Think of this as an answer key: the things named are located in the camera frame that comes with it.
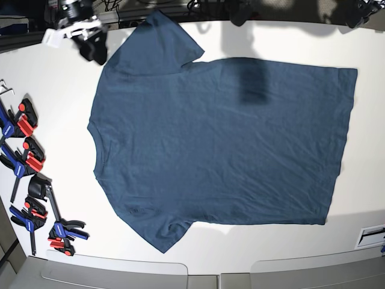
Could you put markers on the blue red bar clamp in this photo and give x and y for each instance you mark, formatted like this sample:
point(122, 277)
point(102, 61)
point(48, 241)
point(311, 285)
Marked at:
point(19, 125)
point(32, 217)
point(26, 164)
point(63, 232)

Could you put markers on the left grey chair back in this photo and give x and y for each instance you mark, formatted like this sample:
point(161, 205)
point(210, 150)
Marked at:
point(80, 271)

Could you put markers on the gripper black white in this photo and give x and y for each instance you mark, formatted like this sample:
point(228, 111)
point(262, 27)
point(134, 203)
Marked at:
point(78, 19)
point(356, 18)

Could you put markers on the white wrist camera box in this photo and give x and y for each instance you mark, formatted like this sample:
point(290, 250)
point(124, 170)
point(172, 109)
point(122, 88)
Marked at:
point(53, 38)

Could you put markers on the grey chair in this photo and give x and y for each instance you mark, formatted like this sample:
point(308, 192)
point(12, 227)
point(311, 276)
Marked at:
point(80, 271)
point(354, 269)

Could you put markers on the small metal hex key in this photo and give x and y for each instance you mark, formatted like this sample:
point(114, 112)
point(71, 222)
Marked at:
point(4, 88)

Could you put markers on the white label card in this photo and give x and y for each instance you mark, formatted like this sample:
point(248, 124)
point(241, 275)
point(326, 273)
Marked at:
point(370, 237)

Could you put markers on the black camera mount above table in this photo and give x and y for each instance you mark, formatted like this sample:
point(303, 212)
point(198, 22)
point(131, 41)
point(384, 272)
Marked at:
point(240, 12)

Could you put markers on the right grey chair back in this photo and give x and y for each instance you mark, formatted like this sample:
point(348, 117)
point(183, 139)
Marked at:
point(354, 269)

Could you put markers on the top blue red bar clamp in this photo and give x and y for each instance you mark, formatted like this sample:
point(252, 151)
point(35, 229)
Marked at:
point(19, 125)

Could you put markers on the dark blue T-shirt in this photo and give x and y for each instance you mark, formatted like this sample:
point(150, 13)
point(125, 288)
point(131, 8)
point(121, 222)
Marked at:
point(234, 141)

